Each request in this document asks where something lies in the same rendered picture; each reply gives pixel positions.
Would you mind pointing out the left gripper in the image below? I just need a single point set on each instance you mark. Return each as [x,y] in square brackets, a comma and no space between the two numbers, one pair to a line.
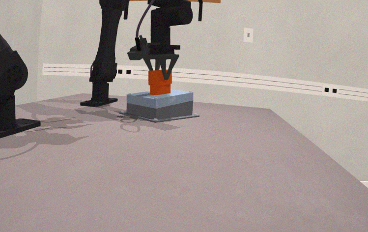
[160,49]

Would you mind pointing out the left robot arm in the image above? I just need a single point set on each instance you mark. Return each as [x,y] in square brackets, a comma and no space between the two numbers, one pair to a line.
[169,13]

